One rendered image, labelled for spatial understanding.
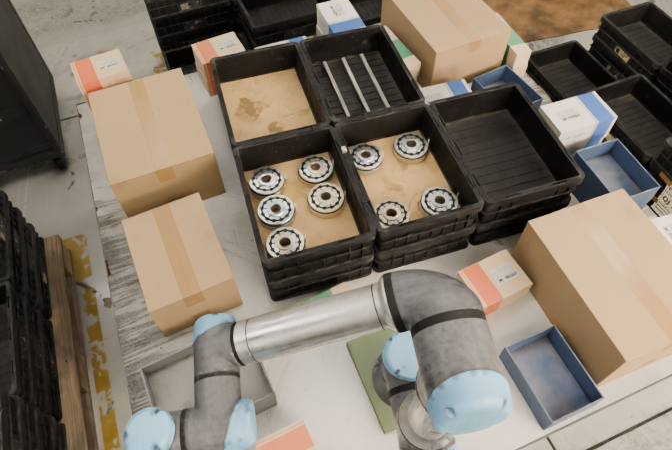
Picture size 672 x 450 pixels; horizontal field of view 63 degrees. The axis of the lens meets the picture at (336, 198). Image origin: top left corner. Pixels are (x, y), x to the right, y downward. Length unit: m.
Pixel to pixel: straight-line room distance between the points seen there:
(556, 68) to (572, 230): 1.56
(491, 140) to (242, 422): 1.18
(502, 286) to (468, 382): 0.77
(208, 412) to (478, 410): 0.41
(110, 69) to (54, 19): 2.08
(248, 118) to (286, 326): 1.01
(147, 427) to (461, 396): 0.47
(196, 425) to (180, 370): 0.55
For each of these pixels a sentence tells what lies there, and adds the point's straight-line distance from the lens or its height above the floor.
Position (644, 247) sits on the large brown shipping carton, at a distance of 1.59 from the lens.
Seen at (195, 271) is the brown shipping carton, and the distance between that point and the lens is 1.45.
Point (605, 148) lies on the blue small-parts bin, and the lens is 1.89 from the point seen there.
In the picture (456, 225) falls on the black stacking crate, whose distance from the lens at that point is 1.52.
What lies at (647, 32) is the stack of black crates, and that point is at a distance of 3.20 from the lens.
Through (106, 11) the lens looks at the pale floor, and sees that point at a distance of 3.93.
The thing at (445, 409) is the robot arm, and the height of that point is 1.34.
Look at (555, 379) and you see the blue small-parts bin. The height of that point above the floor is 0.70.
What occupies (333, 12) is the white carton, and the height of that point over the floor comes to 0.88.
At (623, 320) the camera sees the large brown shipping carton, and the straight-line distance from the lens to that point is 1.46.
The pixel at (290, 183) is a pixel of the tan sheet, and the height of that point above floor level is 0.83.
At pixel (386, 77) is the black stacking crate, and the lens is 1.91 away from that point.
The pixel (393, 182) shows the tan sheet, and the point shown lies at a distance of 1.60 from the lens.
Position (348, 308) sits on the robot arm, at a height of 1.30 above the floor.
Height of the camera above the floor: 2.10
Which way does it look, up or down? 54 degrees down
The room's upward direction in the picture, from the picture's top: 1 degrees counter-clockwise
